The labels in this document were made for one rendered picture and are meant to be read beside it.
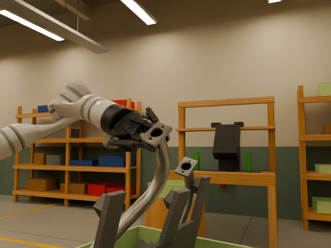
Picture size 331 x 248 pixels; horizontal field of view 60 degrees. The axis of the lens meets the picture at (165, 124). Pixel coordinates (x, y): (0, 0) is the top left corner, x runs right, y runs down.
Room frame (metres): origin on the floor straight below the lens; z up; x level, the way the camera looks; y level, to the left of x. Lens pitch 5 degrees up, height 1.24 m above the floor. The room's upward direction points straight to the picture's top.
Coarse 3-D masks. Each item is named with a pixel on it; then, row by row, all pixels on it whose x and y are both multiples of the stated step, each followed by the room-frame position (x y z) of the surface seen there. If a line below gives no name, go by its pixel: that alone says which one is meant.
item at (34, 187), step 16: (32, 112) 7.08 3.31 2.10; (48, 112) 6.33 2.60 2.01; (64, 128) 6.20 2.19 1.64; (80, 128) 6.52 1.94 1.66; (32, 144) 7.07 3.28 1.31; (80, 144) 6.51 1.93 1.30; (16, 160) 6.67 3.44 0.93; (32, 160) 7.06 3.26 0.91; (48, 160) 6.36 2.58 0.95; (64, 160) 6.33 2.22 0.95; (80, 160) 6.04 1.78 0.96; (96, 160) 6.08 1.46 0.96; (112, 160) 5.72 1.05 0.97; (128, 160) 5.55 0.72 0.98; (16, 176) 6.66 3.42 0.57; (32, 176) 7.07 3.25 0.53; (80, 176) 6.51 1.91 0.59; (128, 176) 5.55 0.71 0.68; (16, 192) 6.60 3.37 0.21; (32, 192) 6.43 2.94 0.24; (48, 192) 6.30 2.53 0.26; (64, 192) 6.21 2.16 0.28; (80, 192) 6.09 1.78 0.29; (96, 192) 5.88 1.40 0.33; (128, 192) 5.55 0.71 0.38; (128, 208) 5.55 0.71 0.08
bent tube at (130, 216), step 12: (156, 132) 0.60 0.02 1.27; (168, 132) 0.58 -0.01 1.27; (156, 144) 0.56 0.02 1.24; (168, 156) 0.63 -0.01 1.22; (168, 168) 0.64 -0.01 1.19; (156, 180) 0.65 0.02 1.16; (144, 192) 0.65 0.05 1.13; (156, 192) 0.65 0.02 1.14; (132, 204) 0.64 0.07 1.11; (144, 204) 0.63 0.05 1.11; (132, 216) 0.61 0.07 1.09; (120, 228) 0.60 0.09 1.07
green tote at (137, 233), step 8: (128, 232) 0.98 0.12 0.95; (136, 232) 1.02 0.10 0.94; (144, 232) 1.01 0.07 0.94; (152, 232) 1.00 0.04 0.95; (160, 232) 0.98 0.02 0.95; (120, 240) 0.95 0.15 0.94; (128, 240) 0.98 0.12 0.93; (136, 240) 1.02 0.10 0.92; (144, 240) 1.01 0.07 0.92; (152, 240) 1.00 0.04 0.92; (200, 240) 0.89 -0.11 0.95; (208, 240) 0.88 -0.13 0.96
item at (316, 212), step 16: (320, 96) 4.30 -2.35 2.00; (304, 128) 4.39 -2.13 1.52; (304, 144) 4.39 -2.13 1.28; (304, 160) 4.39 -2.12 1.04; (304, 176) 4.36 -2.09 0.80; (320, 176) 4.28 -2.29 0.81; (304, 192) 4.40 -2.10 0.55; (304, 208) 4.40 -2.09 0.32; (320, 208) 4.36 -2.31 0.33; (304, 224) 4.41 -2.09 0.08
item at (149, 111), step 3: (147, 108) 0.66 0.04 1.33; (150, 108) 0.66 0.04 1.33; (147, 111) 0.66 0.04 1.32; (150, 111) 0.66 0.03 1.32; (150, 114) 0.65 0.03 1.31; (153, 114) 0.65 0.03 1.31; (150, 117) 0.65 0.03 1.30; (153, 117) 0.64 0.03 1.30; (156, 117) 0.64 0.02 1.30; (150, 120) 0.67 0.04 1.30; (153, 120) 0.63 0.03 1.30; (156, 120) 0.63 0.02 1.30
